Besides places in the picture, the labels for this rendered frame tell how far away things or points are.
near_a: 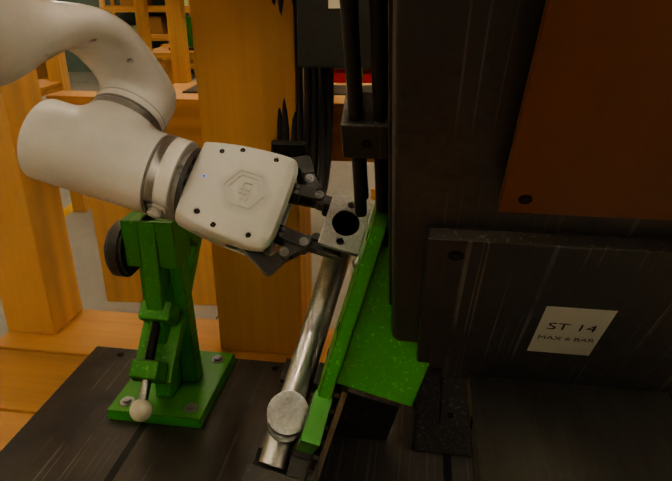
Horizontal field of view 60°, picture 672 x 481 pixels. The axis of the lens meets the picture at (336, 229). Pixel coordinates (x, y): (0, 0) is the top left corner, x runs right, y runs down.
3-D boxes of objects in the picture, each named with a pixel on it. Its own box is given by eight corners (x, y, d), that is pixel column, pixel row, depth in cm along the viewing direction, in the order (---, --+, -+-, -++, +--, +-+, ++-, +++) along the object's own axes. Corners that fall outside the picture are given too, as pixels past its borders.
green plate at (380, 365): (393, 459, 52) (477, 255, 43) (304, 431, 52) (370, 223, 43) (400, 379, 62) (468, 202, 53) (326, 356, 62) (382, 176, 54)
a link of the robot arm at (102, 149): (184, 159, 65) (149, 229, 60) (72, 125, 65) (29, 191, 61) (175, 111, 57) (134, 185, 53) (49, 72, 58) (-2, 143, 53)
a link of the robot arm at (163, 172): (132, 199, 53) (163, 209, 53) (169, 119, 56) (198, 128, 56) (152, 230, 61) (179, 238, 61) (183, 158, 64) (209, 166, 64)
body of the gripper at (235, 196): (152, 212, 53) (269, 248, 53) (194, 119, 57) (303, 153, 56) (168, 238, 60) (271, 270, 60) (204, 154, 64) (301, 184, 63)
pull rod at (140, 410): (147, 427, 72) (141, 389, 70) (126, 425, 72) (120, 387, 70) (166, 398, 77) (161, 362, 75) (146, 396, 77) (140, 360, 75)
